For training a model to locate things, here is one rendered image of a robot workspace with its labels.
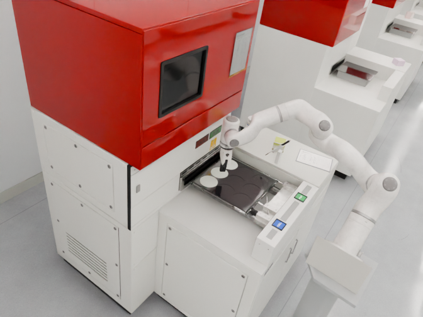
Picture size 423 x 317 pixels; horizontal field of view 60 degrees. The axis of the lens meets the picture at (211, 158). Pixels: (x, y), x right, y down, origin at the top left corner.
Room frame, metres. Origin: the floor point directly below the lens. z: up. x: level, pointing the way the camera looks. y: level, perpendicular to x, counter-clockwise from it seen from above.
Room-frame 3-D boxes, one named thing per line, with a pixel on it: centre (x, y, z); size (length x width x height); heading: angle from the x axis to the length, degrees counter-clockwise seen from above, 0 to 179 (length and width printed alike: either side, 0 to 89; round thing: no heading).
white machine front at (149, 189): (1.56, 0.14, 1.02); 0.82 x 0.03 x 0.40; 150
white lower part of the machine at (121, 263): (1.73, 0.43, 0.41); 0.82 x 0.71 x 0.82; 150
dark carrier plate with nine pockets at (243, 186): (1.62, -0.15, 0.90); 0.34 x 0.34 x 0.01; 60
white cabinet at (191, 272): (1.63, -0.28, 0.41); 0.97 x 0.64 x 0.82; 150
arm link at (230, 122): (1.61, -0.07, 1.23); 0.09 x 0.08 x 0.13; 14
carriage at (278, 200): (1.50, -0.39, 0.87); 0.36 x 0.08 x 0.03; 150
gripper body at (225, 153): (1.61, -0.07, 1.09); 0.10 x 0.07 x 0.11; 12
